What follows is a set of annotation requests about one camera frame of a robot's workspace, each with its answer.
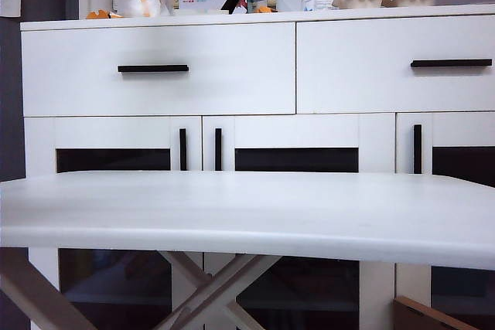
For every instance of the white drawer front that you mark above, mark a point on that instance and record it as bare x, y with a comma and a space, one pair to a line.
352, 67
239, 75

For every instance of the white sideboard cabinet body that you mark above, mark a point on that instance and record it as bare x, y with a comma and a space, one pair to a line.
154, 24

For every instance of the orange paper packet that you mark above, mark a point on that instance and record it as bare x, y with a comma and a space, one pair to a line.
264, 9

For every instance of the small orange object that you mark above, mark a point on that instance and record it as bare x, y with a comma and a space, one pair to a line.
97, 14

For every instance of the brown wooden board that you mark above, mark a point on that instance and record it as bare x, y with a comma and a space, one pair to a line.
408, 318

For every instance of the white wooden table leg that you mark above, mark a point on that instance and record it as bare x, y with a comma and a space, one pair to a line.
33, 299
218, 291
183, 268

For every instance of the white glass-panel cabinet door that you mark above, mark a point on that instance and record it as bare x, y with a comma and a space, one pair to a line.
298, 131
112, 133
404, 140

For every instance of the white box with red print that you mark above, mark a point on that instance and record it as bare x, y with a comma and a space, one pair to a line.
201, 1

